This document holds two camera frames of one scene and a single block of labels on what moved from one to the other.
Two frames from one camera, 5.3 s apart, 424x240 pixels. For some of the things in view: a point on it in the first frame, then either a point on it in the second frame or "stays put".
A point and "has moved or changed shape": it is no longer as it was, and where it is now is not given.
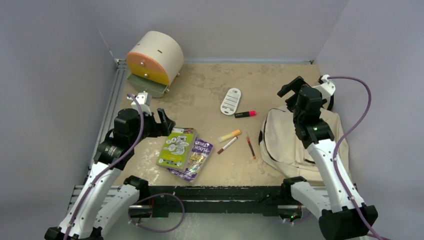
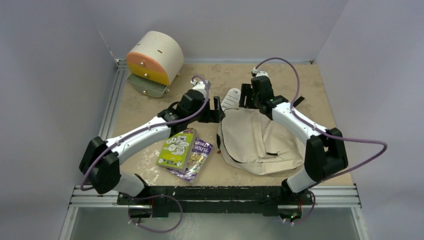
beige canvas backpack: (280, 143) has moved or changed shape
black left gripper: (157, 128) to (212, 116)
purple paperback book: (199, 155) stays put
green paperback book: (175, 152) stays put
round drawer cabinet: (155, 60) stays put
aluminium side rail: (109, 107) stays put
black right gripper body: (291, 102) to (247, 90)
